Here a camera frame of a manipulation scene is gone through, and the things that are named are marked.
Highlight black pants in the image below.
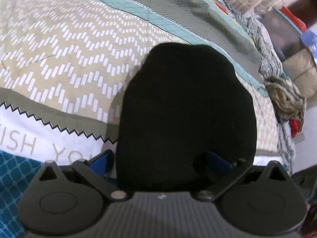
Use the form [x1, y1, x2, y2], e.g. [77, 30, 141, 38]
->
[116, 42, 257, 191]

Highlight teal white wave pillow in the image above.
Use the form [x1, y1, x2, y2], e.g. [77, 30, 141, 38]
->
[0, 151, 42, 237]

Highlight grey brown crumpled clothes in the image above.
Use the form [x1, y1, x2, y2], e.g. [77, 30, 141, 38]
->
[265, 76, 307, 123]

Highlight blue white crackle blanket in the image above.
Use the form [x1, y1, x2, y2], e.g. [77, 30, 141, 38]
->
[219, 0, 296, 174]

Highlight patterned grey teal bedsheet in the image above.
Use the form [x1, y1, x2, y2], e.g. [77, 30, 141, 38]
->
[0, 0, 285, 179]

